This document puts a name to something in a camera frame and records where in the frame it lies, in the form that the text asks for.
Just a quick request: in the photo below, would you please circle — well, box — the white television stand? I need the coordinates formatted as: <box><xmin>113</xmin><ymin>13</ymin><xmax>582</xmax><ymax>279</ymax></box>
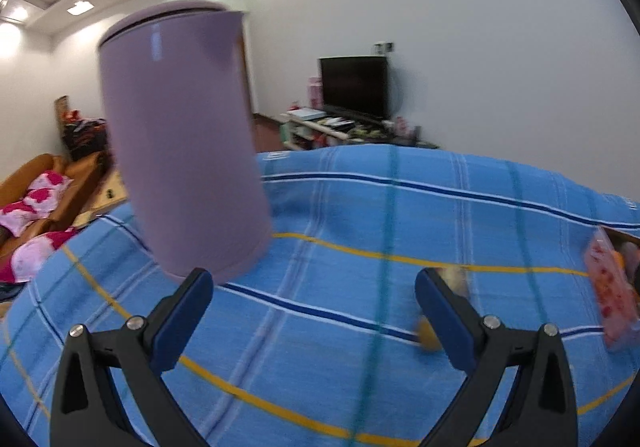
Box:
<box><xmin>280</xmin><ymin>109</ymin><xmax>441</xmax><ymax>151</ymax></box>

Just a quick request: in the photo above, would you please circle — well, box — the dark clothes pile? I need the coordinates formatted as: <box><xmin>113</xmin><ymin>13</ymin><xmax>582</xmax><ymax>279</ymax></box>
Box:
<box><xmin>62</xmin><ymin>109</ymin><xmax>108</xmax><ymax>162</ymax></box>

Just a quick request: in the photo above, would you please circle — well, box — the orange leather sofa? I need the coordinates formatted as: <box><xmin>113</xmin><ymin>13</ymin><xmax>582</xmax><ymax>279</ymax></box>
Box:
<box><xmin>0</xmin><ymin>152</ymin><xmax>108</xmax><ymax>283</ymax></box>

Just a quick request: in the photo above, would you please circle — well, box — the black television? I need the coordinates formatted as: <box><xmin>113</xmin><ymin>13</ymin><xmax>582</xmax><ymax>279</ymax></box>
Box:
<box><xmin>318</xmin><ymin>56</ymin><xmax>390</xmax><ymax>120</ymax></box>

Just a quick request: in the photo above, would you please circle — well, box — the lavender plastic container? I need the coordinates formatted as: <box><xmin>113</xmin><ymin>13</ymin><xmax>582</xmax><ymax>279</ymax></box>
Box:
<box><xmin>97</xmin><ymin>0</ymin><xmax>273</xmax><ymax>282</ymax></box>

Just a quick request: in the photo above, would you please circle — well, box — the blue checked blanket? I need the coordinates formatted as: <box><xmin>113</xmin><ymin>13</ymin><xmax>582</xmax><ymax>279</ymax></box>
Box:
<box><xmin>0</xmin><ymin>145</ymin><xmax>640</xmax><ymax>447</ymax></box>

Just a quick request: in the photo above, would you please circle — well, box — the small orange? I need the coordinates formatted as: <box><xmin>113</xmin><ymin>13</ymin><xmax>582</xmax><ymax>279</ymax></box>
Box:
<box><xmin>416</xmin><ymin>266</ymin><xmax>471</xmax><ymax>354</ymax></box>

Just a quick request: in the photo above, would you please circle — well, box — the wooden coffee table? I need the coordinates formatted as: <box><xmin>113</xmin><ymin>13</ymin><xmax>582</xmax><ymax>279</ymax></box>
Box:
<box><xmin>75</xmin><ymin>169</ymin><xmax>130</xmax><ymax>228</ymax></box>

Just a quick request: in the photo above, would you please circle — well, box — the pink floral pillow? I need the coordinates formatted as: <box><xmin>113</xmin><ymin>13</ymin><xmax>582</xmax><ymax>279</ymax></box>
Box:
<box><xmin>10</xmin><ymin>229</ymin><xmax>76</xmax><ymax>284</ymax></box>
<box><xmin>0</xmin><ymin>170</ymin><xmax>73</xmax><ymax>235</ymax></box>

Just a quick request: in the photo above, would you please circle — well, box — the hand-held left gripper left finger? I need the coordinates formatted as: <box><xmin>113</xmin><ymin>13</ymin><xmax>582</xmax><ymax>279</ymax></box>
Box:
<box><xmin>50</xmin><ymin>268</ymin><xmax>215</xmax><ymax>447</ymax></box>

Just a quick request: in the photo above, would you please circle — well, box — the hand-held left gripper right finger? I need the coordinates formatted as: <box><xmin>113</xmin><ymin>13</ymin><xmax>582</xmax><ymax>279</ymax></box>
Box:
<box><xmin>414</xmin><ymin>268</ymin><xmax>580</xmax><ymax>447</ymax></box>

